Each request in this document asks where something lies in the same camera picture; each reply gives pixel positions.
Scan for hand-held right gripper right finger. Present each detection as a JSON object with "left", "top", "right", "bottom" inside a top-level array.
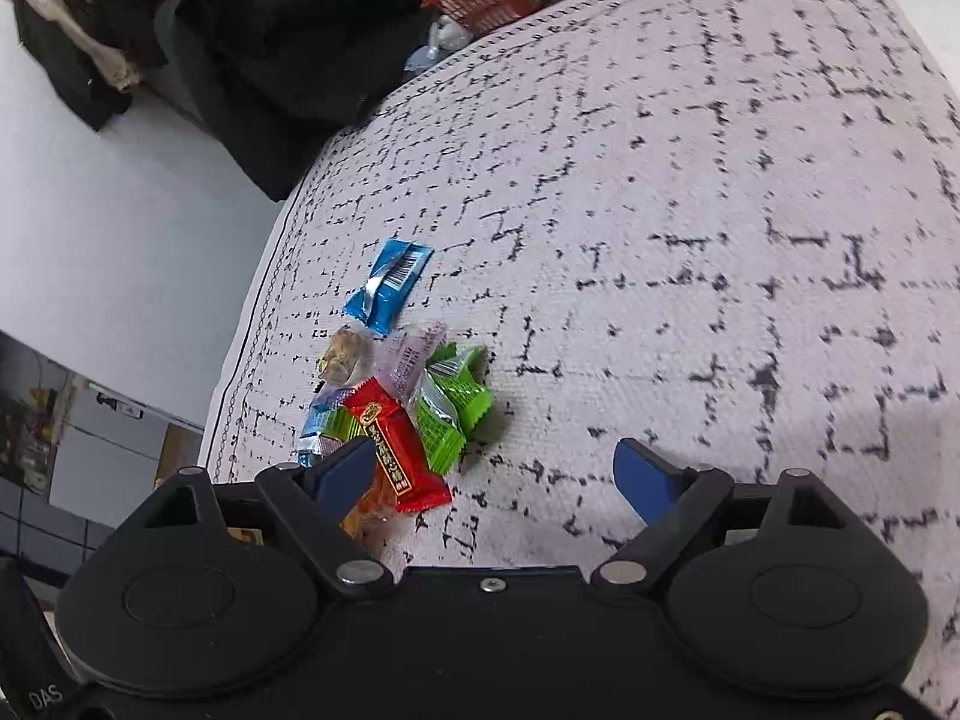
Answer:
[{"left": 591, "top": 439, "right": 901, "bottom": 595}]

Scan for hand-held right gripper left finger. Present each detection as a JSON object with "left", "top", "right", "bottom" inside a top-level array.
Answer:
[{"left": 112, "top": 436, "right": 395, "bottom": 597}]

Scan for orange snack packet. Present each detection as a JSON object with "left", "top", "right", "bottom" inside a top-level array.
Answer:
[{"left": 341, "top": 457, "right": 398, "bottom": 541}]

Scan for red snack packet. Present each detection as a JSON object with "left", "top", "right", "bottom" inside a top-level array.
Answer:
[{"left": 343, "top": 379, "right": 453, "bottom": 515}]

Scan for light blue snack packet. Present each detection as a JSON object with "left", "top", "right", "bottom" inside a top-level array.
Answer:
[{"left": 294, "top": 384, "right": 357, "bottom": 470}]

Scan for lime green snack packet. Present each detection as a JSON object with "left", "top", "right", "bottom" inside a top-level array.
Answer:
[
  {"left": 415, "top": 373, "right": 469, "bottom": 475},
  {"left": 429, "top": 343, "right": 494, "bottom": 436}
]

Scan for clear nut snack packet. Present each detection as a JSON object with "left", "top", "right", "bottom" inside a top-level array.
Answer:
[{"left": 315, "top": 325, "right": 376, "bottom": 391}]

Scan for lilac round snack packet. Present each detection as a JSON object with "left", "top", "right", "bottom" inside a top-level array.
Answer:
[{"left": 371, "top": 321, "right": 449, "bottom": 398}]

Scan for white cabinet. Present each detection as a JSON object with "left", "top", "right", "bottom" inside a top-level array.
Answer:
[{"left": 46, "top": 379, "right": 170, "bottom": 512}]

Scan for black jacket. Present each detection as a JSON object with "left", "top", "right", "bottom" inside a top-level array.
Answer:
[{"left": 154, "top": 0, "right": 451, "bottom": 201}]

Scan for clear plastic bag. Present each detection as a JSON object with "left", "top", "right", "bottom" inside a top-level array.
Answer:
[{"left": 405, "top": 15, "right": 475, "bottom": 73}]

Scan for dark clothes with beige cloth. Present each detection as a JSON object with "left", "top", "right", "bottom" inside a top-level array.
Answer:
[{"left": 7, "top": 0, "right": 170, "bottom": 132}]

